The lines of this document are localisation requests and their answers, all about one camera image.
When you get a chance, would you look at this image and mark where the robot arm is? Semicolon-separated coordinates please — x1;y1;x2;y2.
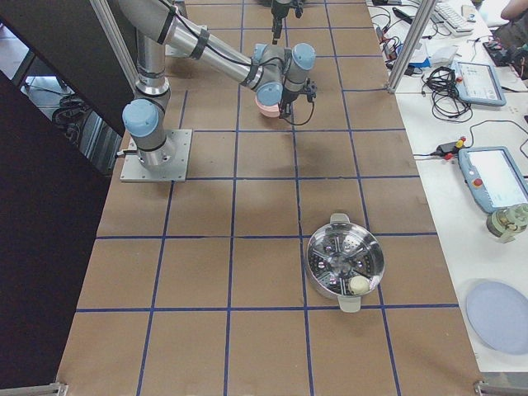
119;1;317;172

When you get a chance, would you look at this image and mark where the pink bowl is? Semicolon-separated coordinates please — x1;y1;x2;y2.
255;97;281;119

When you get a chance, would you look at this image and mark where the black power adapter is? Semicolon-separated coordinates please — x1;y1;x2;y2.
413;136;467;160

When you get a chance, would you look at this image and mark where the white bun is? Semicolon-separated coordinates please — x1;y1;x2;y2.
348;276;370;295

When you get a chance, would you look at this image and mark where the far teach pendant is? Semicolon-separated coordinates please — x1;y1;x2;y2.
450;60;507;106

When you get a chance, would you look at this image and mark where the near teach pendant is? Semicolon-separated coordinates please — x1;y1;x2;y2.
458;146;527;214

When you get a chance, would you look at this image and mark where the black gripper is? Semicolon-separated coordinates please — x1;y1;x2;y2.
271;0;304;45
279;88;306;119

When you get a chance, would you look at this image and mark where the steel steamer pot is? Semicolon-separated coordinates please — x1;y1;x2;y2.
304;213;384;314

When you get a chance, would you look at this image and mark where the teach pendant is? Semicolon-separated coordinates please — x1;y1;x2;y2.
458;146;527;214
450;60;507;106

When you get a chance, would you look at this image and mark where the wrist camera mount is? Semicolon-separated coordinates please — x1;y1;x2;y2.
303;79;317;103

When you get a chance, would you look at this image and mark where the glass jar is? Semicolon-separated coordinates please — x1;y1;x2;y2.
486;203;527;243

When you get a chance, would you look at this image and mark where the blue plate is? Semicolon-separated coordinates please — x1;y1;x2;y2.
465;281;527;356

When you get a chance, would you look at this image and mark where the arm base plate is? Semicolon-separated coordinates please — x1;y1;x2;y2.
120;130;192;182

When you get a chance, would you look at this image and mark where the white keyboard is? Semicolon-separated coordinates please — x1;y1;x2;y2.
433;2;474;36

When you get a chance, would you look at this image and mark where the aluminium frame post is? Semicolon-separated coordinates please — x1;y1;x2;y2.
386;0;436;93

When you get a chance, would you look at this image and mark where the black cable bundle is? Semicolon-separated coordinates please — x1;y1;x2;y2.
421;68;474;122

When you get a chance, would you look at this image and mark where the black panel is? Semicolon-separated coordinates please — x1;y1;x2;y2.
1;1;134;135

